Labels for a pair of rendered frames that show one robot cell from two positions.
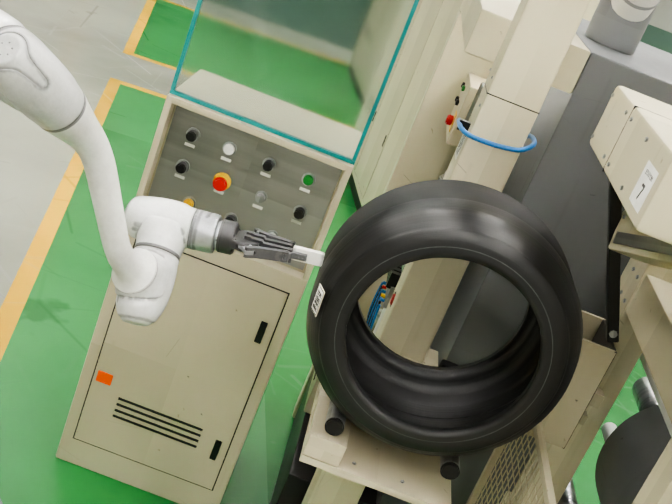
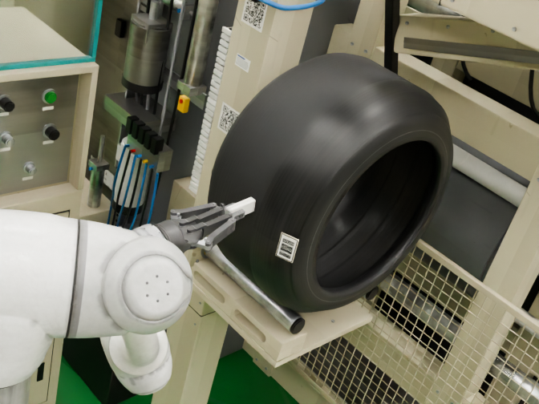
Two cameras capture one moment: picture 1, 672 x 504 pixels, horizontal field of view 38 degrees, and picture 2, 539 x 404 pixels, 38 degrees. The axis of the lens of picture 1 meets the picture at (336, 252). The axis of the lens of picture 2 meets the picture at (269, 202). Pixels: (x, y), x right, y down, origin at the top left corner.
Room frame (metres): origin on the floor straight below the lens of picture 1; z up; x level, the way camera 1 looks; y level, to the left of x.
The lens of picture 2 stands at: (1.06, 1.03, 2.06)
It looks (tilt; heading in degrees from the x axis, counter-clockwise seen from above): 30 degrees down; 312
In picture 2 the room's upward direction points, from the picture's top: 15 degrees clockwise
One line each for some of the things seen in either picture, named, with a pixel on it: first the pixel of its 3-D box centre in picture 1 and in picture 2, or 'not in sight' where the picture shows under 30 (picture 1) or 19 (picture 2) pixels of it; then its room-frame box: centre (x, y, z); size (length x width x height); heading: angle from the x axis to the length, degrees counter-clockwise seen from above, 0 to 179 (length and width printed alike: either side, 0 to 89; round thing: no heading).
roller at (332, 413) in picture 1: (341, 390); (252, 284); (2.10, -0.14, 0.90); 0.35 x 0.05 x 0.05; 2
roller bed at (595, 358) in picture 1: (558, 372); not in sight; (2.34, -0.65, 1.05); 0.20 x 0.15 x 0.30; 2
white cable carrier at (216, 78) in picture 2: not in sight; (216, 115); (2.44, -0.22, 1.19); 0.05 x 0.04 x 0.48; 92
